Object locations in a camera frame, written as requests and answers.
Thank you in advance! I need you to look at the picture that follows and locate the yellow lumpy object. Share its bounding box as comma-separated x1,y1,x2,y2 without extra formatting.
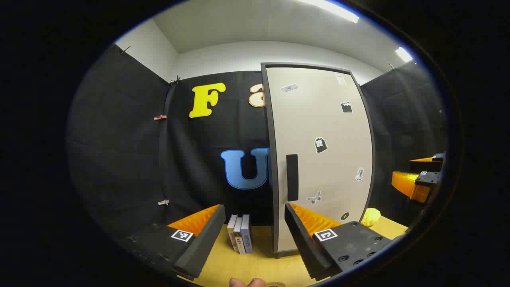
361,208,381,228

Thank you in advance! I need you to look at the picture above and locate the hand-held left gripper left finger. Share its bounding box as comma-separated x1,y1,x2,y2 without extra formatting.
120,204,226,281

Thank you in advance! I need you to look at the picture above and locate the dark grey cabinet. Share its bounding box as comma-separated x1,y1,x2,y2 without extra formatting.
261,63,376,259

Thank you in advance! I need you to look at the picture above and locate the black backdrop cloth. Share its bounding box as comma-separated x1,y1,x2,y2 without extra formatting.
66,42,449,244

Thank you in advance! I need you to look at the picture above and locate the grey-blue book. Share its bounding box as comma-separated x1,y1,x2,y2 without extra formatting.
240,214,253,254

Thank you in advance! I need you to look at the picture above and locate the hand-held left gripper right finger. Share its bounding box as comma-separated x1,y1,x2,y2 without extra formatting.
284,202,399,281

